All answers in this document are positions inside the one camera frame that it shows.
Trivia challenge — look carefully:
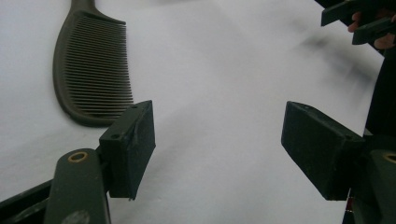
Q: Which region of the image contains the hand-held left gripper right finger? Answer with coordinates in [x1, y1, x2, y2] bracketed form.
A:
[280, 101, 366, 202]

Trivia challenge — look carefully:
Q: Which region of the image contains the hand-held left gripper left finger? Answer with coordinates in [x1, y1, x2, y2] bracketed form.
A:
[98, 100, 156, 201]

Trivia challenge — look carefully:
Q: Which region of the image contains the dark brown plastic comb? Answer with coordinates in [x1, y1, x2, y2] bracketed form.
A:
[51, 0, 134, 128]

